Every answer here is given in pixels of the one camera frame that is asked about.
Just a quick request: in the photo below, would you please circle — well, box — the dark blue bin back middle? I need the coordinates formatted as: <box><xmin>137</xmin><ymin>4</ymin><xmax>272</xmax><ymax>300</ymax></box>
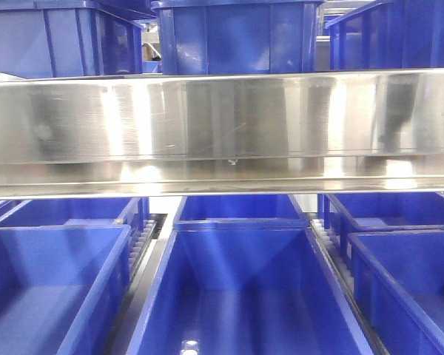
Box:
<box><xmin>173</xmin><ymin>194</ymin><xmax>309</xmax><ymax>230</ymax></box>

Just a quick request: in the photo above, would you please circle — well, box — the dark blue bin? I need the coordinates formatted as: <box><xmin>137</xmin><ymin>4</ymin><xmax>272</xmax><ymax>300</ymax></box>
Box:
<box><xmin>173</xmin><ymin>194</ymin><xmax>309</xmax><ymax>230</ymax></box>
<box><xmin>323</xmin><ymin>192</ymin><xmax>444</xmax><ymax>263</ymax></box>
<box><xmin>0</xmin><ymin>197</ymin><xmax>149</xmax><ymax>234</ymax></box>
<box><xmin>0</xmin><ymin>1</ymin><xmax>146</xmax><ymax>78</ymax></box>
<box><xmin>127</xmin><ymin>228</ymin><xmax>371</xmax><ymax>354</ymax></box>
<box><xmin>151</xmin><ymin>1</ymin><xmax>322</xmax><ymax>75</ymax></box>
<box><xmin>326</xmin><ymin>1</ymin><xmax>444</xmax><ymax>70</ymax></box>
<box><xmin>349</xmin><ymin>230</ymin><xmax>444</xmax><ymax>354</ymax></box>
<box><xmin>0</xmin><ymin>226</ymin><xmax>131</xmax><ymax>354</ymax></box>

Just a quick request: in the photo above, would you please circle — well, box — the dark blue bin lower middle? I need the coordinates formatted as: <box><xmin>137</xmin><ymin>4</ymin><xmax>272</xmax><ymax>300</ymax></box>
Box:
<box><xmin>127</xmin><ymin>228</ymin><xmax>371</xmax><ymax>354</ymax></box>

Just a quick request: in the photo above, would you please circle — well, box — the dark blue bin upper middle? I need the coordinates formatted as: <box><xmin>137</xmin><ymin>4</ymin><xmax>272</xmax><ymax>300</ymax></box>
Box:
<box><xmin>151</xmin><ymin>1</ymin><xmax>322</xmax><ymax>75</ymax></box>

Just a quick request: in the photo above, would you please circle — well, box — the dark blue bin back left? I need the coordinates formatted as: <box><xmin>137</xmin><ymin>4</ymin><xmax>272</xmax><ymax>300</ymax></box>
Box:
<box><xmin>0</xmin><ymin>197</ymin><xmax>149</xmax><ymax>234</ymax></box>

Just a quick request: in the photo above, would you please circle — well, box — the white roller conveyor track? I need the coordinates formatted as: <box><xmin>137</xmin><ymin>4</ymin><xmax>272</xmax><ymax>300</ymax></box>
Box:
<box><xmin>310</xmin><ymin>218</ymin><xmax>389</xmax><ymax>355</ymax></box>

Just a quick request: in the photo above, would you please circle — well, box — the dark blue bin back right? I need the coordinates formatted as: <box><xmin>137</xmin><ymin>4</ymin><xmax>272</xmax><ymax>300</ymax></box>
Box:
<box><xmin>323</xmin><ymin>192</ymin><xmax>444</xmax><ymax>263</ymax></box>

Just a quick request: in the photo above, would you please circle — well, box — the dark blue bin lower left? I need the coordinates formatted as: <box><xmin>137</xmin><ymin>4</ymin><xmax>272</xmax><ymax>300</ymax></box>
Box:
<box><xmin>0</xmin><ymin>226</ymin><xmax>131</xmax><ymax>354</ymax></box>

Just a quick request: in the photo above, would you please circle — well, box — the dark blue bin lower right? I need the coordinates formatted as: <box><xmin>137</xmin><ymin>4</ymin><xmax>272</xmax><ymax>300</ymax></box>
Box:
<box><xmin>349</xmin><ymin>230</ymin><xmax>444</xmax><ymax>354</ymax></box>

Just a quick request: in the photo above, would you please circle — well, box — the dark blue bin upper left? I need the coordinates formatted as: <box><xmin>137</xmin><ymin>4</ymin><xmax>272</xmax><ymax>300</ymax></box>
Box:
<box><xmin>0</xmin><ymin>1</ymin><xmax>146</xmax><ymax>78</ymax></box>

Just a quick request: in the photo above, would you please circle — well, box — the dark blue bin upper right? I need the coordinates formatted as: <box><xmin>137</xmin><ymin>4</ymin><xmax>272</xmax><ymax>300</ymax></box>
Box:
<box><xmin>326</xmin><ymin>1</ymin><xmax>444</xmax><ymax>70</ymax></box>

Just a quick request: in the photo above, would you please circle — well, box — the steel lane divider rail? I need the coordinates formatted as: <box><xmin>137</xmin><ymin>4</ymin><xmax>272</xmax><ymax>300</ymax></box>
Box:
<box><xmin>103</xmin><ymin>212</ymin><xmax>175</xmax><ymax>354</ymax></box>

